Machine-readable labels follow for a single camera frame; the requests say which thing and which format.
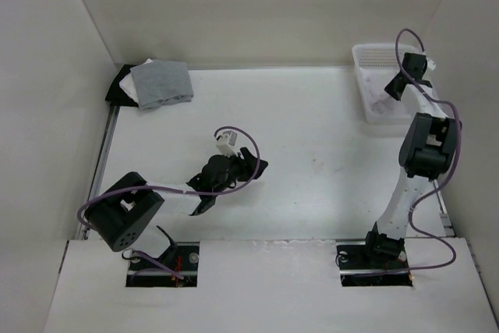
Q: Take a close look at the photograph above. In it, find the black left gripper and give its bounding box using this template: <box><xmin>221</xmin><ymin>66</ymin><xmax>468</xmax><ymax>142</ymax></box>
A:
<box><xmin>213</xmin><ymin>147</ymin><xmax>267</xmax><ymax>196</ymax></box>

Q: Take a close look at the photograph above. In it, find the white tank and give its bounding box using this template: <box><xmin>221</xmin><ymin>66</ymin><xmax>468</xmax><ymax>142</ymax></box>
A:
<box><xmin>119</xmin><ymin>58</ymin><xmax>153</xmax><ymax>108</ymax></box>
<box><xmin>360</xmin><ymin>69</ymin><xmax>408</xmax><ymax>118</ymax></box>

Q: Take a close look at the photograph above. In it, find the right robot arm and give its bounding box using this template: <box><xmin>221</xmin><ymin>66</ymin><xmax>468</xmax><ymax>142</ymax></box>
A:
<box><xmin>361</xmin><ymin>52</ymin><xmax>461</xmax><ymax>267</ymax></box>

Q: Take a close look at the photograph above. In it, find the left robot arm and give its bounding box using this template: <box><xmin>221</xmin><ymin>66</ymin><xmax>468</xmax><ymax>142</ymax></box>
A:
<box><xmin>80</xmin><ymin>147</ymin><xmax>269</xmax><ymax>270</ymax></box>

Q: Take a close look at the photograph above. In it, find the folded grey tank top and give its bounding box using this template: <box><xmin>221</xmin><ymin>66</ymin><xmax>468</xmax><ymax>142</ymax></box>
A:
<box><xmin>131</xmin><ymin>59</ymin><xmax>194</xmax><ymax>110</ymax></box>

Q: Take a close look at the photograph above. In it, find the folded white tank top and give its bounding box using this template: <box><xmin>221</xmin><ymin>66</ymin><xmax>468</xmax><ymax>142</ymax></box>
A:
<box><xmin>119</xmin><ymin>58</ymin><xmax>153</xmax><ymax>108</ymax></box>

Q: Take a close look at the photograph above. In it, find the folded black tank top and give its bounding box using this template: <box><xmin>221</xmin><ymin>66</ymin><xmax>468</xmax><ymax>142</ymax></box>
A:
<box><xmin>105</xmin><ymin>64</ymin><xmax>138</xmax><ymax>108</ymax></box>

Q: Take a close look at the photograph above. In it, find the white plastic basket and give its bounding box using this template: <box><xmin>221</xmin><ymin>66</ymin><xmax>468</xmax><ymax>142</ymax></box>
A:
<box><xmin>352</xmin><ymin>43</ymin><xmax>422</xmax><ymax>126</ymax></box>

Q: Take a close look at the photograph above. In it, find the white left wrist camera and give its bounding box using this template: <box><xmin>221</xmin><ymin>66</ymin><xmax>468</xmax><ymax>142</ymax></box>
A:
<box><xmin>215</xmin><ymin>130</ymin><xmax>238</xmax><ymax>157</ymax></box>

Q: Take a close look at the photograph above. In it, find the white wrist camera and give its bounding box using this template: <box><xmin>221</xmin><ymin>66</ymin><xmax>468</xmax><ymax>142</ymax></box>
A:
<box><xmin>215</xmin><ymin>130</ymin><xmax>238</xmax><ymax>157</ymax></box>
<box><xmin>426</xmin><ymin>57</ymin><xmax>437</xmax><ymax>72</ymax></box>

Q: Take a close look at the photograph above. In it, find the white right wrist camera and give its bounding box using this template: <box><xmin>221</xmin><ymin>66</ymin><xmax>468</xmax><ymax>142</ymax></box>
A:
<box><xmin>426</xmin><ymin>57</ymin><xmax>437</xmax><ymax>72</ymax></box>

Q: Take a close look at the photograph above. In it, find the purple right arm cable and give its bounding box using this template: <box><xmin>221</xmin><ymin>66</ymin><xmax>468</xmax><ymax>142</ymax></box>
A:
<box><xmin>384</xmin><ymin>28</ymin><xmax>465</xmax><ymax>278</ymax></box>

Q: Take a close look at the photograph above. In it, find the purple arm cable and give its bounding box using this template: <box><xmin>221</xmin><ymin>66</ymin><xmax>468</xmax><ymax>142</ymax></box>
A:
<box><xmin>76</xmin><ymin>126</ymin><xmax>262</xmax><ymax>282</ymax></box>
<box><xmin>384</xmin><ymin>28</ymin><xmax>465</xmax><ymax>278</ymax></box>

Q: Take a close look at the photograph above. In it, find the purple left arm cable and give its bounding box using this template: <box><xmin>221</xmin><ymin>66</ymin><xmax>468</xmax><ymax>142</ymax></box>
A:
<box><xmin>76</xmin><ymin>126</ymin><xmax>262</xmax><ymax>282</ymax></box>

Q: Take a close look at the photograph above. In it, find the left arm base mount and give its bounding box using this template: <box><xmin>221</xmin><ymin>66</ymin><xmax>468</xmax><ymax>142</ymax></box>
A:
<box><xmin>122</xmin><ymin>242</ymin><xmax>200</xmax><ymax>289</ymax></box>

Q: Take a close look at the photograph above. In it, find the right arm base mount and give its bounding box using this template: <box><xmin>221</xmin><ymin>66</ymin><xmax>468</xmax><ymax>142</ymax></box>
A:
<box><xmin>335</xmin><ymin>243</ymin><xmax>412</xmax><ymax>287</ymax></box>

